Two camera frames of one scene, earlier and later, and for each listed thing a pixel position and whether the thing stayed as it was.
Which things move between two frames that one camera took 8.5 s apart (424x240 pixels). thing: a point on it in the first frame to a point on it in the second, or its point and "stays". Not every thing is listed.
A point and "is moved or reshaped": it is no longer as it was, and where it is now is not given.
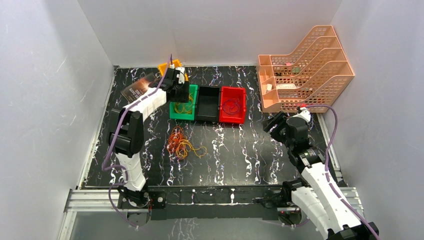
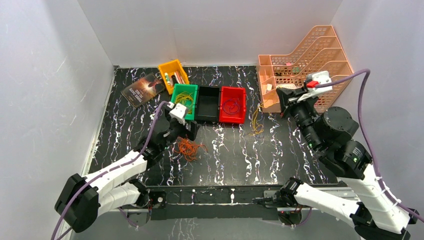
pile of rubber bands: [178, 144] is moved or reshaped
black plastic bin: [207, 104] stays
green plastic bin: [185, 110] stays
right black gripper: [279, 118] to [285, 94]
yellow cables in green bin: [184, 108] stays
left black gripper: [182, 94] to [185, 129]
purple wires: [231, 106] stays
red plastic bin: [233, 105] stays
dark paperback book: [136, 90] stays
